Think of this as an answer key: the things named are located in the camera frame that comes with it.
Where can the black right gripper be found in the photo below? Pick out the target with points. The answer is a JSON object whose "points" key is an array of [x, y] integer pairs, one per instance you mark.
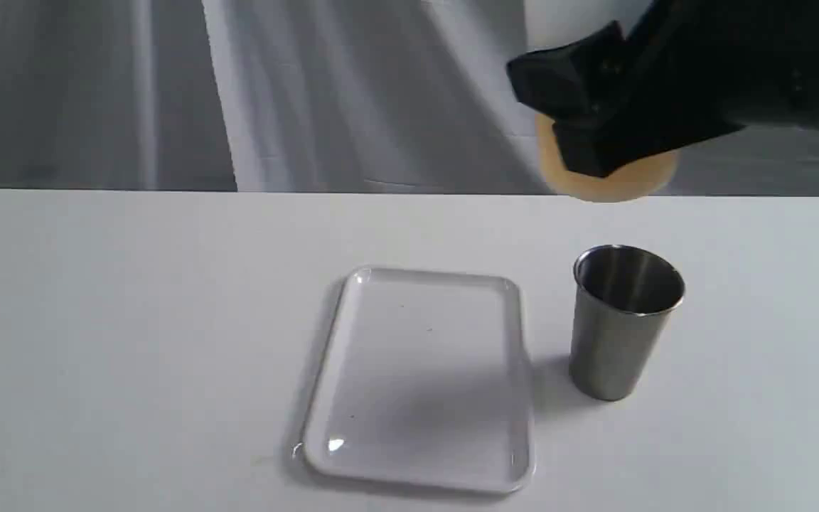
{"points": [[688, 71]]}

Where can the clear squeeze bottle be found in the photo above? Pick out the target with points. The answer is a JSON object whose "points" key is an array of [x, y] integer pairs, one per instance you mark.
{"points": [[553, 23]]}

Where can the stainless steel cup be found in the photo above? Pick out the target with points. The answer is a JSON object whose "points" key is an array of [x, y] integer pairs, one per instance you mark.
{"points": [[624, 297]]}

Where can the white rectangular plastic tray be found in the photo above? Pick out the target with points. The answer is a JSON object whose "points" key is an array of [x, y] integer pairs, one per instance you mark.
{"points": [[425, 381]]}

